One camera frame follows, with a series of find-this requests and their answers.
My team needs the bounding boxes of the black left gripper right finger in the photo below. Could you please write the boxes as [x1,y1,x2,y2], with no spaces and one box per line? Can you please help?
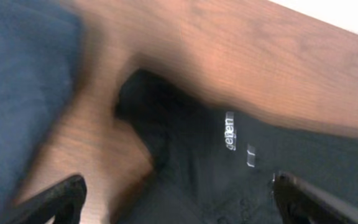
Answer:
[273,172,358,224]

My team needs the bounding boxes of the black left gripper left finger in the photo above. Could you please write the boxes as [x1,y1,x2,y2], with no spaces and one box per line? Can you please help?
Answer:
[0,174,87,224]

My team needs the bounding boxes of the black shirt with white logo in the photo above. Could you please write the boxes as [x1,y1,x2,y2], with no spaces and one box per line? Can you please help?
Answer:
[115,70,358,223]

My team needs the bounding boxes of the folded navy blue garment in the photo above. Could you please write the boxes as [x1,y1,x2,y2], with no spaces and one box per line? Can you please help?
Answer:
[0,0,83,212]

